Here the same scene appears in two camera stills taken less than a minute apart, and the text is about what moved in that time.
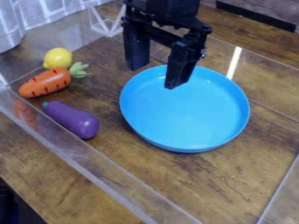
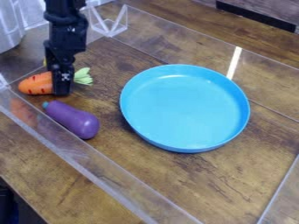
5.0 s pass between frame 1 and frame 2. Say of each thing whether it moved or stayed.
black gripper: moved
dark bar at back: stayed
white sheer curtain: stayed
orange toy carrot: moved
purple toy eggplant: stayed
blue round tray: stayed
